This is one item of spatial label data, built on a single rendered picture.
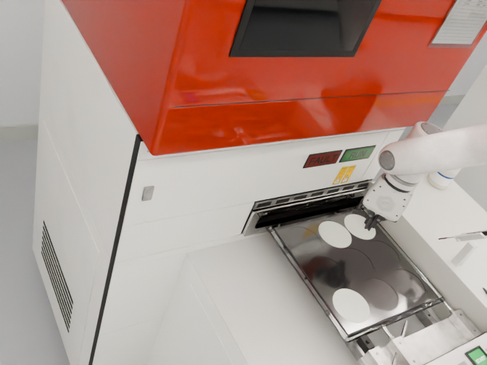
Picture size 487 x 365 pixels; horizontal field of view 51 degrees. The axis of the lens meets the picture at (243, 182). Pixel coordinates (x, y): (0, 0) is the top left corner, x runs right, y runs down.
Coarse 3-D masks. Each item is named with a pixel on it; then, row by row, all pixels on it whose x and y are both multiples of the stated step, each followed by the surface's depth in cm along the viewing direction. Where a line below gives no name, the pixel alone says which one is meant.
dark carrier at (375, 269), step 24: (336, 216) 151; (288, 240) 137; (312, 240) 140; (360, 240) 146; (384, 240) 149; (312, 264) 133; (336, 264) 136; (360, 264) 138; (384, 264) 141; (408, 264) 144; (336, 288) 129; (360, 288) 132; (384, 288) 134; (408, 288) 137; (336, 312) 123; (384, 312) 128
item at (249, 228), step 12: (348, 192) 154; (360, 192) 157; (288, 204) 141; (300, 204) 143; (312, 204) 147; (348, 204) 161; (252, 216) 135; (264, 216) 138; (300, 216) 150; (312, 216) 152; (324, 216) 156; (252, 228) 139; (264, 228) 143
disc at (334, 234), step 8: (320, 224) 146; (328, 224) 147; (336, 224) 148; (320, 232) 143; (328, 232) 144; (336, 232) 145; (344, 232) 146; (328, 240) 142; (336, 240) 142; (344, 240) 143
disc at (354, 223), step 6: (348, 216) 152; (354, 216) 153; (360, 216) 154; (348, 222) 150; (354, 222) 151; (360, 222) 152; (348, 228) 148; (354, 228) 149; (360, 228) 150; (372, 228) 152; (354, 234) 147; (360, 234) 148; (366, 234) 149; (372, 234) 150
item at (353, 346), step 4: (280, 248) 144; (288, 260) 142; (296, 272) 140; (304, 284) 138; (324, 312) 132; (332, 324) 130; (340, 336) 128; (356, 340) 125; (348, 344) 126; (352, 344) 125; (356, 344) 124; (352, 348) 125; (356, 348) 124; (360, 348) 124; (352, 352) 125; (356, 352) 124; (360, 352) 123; (356, 356) 125; (360, 356) 123
